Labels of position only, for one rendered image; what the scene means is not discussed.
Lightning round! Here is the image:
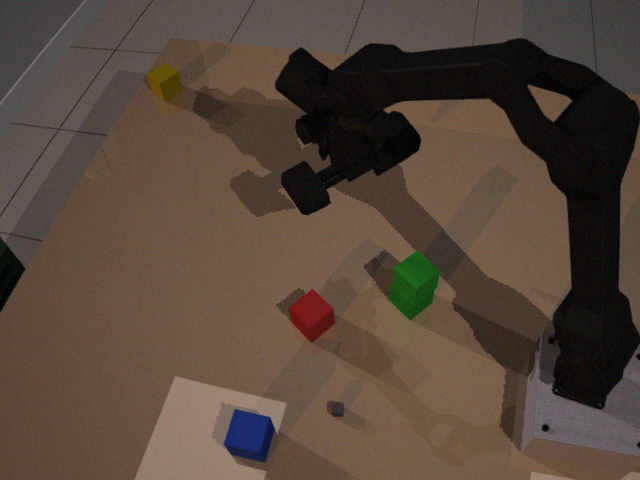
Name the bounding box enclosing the yellow cube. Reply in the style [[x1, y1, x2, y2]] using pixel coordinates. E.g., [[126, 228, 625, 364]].
[[146, 63, 183, 101]]

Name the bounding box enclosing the red block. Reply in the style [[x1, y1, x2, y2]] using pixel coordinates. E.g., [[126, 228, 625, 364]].
[[288, 289, 335, 342]]

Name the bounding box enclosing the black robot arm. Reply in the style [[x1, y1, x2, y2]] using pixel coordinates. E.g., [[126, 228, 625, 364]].
[[275, 38, 640, 409]]

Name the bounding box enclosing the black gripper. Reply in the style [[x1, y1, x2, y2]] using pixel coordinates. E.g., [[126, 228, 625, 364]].
[[281, 111, 421, 215]]

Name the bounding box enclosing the green block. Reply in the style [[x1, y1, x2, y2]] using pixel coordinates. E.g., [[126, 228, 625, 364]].
[[390, 284, 435, 320], [392, 251, 440, 307]]

